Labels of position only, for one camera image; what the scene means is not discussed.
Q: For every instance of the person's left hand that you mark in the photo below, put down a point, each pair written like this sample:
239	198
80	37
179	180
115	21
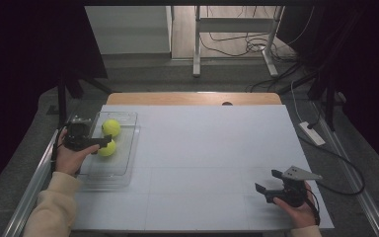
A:
69	161

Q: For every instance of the white table cover board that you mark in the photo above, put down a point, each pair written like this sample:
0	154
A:
194	197

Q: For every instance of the clear plastic tray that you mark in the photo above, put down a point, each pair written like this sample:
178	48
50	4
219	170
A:
118	164

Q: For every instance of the yellow tennis ball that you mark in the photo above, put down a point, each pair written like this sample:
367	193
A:
108	151
111	127

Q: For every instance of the white cabinet panel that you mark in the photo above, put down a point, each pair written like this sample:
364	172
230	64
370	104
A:
128	29

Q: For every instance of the white power strip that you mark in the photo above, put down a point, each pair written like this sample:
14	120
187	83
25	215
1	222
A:
312	134

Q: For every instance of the black curtain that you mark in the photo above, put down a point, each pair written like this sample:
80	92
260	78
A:
13	65
375	65

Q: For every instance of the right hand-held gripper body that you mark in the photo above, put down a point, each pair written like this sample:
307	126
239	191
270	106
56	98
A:
292	196

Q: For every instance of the white metal desk frame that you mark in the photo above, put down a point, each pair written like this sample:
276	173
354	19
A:
233	24

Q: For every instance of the silver metal floor rail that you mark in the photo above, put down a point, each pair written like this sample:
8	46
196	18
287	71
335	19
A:
373	215
44	164

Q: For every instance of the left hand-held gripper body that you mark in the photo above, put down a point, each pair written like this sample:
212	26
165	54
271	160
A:
77	138

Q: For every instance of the person's right hand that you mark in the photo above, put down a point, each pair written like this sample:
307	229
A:
301	217

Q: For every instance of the black metal stand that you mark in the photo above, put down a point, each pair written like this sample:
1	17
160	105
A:
330	108
61	105

